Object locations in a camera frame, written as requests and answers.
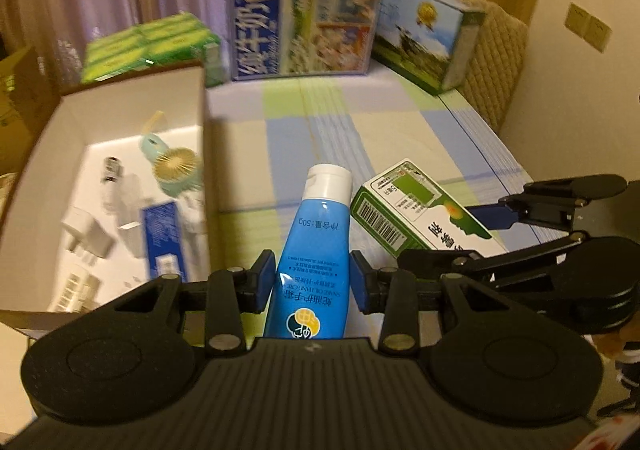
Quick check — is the blue cream tube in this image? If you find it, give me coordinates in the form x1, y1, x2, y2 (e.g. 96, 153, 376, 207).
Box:
262, 165, 353, 340

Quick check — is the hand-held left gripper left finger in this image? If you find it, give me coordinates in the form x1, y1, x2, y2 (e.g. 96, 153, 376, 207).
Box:
117, 250, 277, 358

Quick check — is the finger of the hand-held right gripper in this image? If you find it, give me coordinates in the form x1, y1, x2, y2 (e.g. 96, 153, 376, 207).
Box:
467, 174, 628, 233
395, 230, 592, 287

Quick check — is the white plastic clip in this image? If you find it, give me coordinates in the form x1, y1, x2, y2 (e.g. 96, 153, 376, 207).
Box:
47, 270, 96, 313

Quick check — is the green white small box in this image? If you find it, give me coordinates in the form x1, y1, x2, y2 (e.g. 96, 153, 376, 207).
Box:
350, 159, 508, 258

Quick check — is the pack of green tissue packets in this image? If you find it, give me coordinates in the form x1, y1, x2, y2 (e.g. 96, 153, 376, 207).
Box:
81, 12, 222, 88

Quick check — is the white plug adapter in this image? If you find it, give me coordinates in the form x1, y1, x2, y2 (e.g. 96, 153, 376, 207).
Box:
60, 206, 108, 271

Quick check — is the small white bottle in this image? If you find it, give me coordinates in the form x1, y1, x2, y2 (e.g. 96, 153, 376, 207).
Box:
185, 195, 208, 235

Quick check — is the quilted beige chair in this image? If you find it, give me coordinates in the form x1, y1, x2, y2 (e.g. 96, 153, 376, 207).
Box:
460, 0, 530, 131

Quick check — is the white cardboard box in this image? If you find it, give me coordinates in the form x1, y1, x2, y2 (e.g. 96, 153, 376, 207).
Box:
0, 61, 221, 338

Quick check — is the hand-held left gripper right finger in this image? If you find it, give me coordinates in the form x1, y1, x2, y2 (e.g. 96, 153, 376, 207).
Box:
350, 250, 501, 358

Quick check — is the green white cow-print carton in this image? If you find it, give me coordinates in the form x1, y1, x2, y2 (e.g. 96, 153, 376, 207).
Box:
372, 0, 487, 96

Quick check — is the long blue box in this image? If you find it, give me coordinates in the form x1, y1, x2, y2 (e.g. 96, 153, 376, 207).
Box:
141, 202, 183, 281

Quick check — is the beige wall socket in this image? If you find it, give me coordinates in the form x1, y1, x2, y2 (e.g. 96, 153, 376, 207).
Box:
565, 2, 593, 38
585, 14, 612, 51

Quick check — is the red patterned white cloth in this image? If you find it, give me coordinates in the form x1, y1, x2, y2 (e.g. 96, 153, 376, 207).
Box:
590, 412, 640, 450

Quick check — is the mint handheld fan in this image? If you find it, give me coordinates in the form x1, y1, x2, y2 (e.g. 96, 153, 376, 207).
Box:
139, 110, 203, 195

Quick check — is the blue printed milk carton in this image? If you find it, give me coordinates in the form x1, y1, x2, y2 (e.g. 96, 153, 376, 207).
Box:
223, 0, 385, 82

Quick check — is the brown cardboard carton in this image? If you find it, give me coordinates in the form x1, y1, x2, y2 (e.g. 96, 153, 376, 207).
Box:
0, 46, 60, 175

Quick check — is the checked tablecloth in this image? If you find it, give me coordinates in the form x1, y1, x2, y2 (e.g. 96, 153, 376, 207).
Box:
205, 64, 536, 341

